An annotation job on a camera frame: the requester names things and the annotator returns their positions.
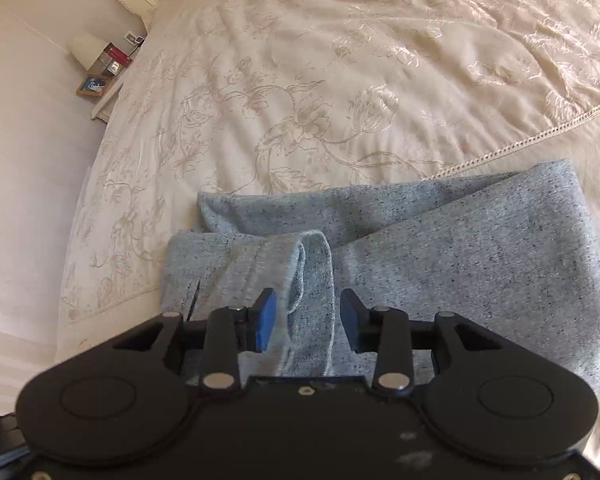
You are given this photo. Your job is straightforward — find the cream embroidered bedspread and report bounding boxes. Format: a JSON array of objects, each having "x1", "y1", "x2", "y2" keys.
[{"x1": 55, "y1": 0, "x2": 600, "y2": 480}]

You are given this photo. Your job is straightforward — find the red box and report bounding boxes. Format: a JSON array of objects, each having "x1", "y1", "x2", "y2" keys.
[{"x1": 100, "y1": 42, "x2": 134, "y2": 77}]

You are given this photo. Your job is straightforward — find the wooden picture frame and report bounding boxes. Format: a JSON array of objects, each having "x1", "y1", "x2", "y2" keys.
[{"x1": 76, "y1": 74, "x2": 112, "y2": 99}]

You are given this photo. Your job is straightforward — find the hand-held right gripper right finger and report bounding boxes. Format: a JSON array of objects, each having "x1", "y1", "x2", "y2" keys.
[{"x1": 340, "y1": 288, "x2": 497, "y2": 394}]

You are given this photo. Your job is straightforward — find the white nightstand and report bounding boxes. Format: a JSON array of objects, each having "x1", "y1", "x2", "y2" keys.
[{"x1": 91, "y1": 30, "x2": 152, "y2": 123}]

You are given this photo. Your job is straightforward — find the grey speckled pants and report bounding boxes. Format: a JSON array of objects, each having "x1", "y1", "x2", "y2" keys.
[{"x1": 160, "y1": 159, "x2": 600, "y2": 396}]

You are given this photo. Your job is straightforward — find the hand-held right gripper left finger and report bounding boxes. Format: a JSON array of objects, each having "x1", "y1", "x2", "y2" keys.
[{"x1": 111, "y1": 287, "x2": 279, "y2": 394}]

